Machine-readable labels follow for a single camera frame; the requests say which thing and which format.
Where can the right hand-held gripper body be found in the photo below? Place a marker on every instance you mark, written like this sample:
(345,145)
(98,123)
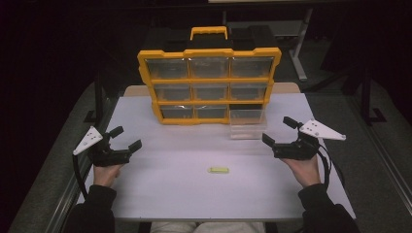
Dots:
(298,150)

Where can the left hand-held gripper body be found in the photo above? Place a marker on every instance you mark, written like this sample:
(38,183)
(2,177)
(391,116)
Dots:
(107,157)

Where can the transparent plastic drawer box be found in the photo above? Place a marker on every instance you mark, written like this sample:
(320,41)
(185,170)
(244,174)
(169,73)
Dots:
(247,124)

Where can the small yellow-green stick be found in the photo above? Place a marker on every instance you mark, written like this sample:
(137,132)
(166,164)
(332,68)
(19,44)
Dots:
(218,170)

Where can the yellow black drawer organizer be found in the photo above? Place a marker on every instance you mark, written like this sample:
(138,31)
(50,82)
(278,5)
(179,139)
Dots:
(210,81)

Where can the person's left hand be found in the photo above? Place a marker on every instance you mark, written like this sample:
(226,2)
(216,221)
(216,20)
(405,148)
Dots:
(105,174)

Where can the person's right hand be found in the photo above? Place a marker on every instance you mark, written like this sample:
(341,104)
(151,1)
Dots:
(307,171)

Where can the black metal stand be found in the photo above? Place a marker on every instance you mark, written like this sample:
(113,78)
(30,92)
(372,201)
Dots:
(367,97)
(98,97)

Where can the grid of clear drawers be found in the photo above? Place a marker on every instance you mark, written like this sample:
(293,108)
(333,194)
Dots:
(207,92)

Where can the desk with white legs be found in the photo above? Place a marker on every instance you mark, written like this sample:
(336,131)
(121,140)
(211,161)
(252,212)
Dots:
(299,45)

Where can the person's legs light trousers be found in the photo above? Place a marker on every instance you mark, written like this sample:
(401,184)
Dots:
(207,227)

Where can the aluminium frame rail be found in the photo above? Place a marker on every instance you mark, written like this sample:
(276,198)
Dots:
(66,197)
(385,161)

